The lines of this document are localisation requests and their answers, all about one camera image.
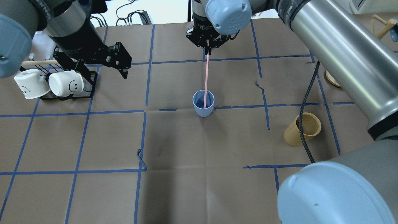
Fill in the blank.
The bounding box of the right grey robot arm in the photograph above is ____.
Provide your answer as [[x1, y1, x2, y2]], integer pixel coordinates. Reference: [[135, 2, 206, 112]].
[[187, 0, 398, 224]]

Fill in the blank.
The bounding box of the blue mug on tree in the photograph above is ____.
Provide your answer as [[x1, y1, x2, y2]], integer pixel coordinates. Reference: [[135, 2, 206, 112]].
[[389, 24, 398, 42]]

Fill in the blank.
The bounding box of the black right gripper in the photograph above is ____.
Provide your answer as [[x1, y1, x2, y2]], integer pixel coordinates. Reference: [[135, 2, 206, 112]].
[[186, 27, 230, 56]]

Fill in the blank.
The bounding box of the silver toaster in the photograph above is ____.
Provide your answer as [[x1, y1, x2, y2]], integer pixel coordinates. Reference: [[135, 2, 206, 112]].
[[349, 0, 373, 14]]

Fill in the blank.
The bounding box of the white smiley mug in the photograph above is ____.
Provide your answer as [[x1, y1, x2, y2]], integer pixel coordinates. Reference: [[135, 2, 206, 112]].
[[14, 69, 51, 99], [48, 70, 84, 97]]

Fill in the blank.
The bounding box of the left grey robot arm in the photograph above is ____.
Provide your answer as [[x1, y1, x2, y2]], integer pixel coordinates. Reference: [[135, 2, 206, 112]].
[[1, 0, 132, 78]]

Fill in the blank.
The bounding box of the black braided cable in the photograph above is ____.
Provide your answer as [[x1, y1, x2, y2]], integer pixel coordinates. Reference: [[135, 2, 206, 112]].
[[298, 61, 321, 164]]

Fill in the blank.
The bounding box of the bamboo chopstick holder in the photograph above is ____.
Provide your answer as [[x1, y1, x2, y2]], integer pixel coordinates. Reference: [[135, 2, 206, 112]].
[[283, 112, 322, 147]]

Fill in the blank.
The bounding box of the pink chopstick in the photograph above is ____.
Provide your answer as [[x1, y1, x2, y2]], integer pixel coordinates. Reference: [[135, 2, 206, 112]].
[[203, 54, 209, 109]]

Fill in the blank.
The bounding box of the light blue plastic cup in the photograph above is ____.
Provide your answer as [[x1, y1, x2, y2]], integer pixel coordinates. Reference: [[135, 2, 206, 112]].
[[192, 90, 215, 118]]

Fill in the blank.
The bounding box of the wooden mug tree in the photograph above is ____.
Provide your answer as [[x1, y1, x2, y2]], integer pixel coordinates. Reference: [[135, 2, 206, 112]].
[[324, 14, 398, 88]]

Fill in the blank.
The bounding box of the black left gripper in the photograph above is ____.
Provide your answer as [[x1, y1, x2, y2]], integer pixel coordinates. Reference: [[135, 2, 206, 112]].
[[53, 42, 132, 79]]

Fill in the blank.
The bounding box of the black wire cup rack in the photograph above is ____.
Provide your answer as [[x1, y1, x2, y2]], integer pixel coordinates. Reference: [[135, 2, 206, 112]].
[[14, 46, 98, 101]]

